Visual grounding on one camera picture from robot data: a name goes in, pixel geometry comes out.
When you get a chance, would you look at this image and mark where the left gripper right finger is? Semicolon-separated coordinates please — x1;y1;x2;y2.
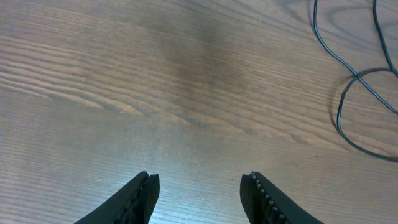
239;172;322;224

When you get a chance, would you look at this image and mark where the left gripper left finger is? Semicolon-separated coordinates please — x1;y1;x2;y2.
76;171;160;224

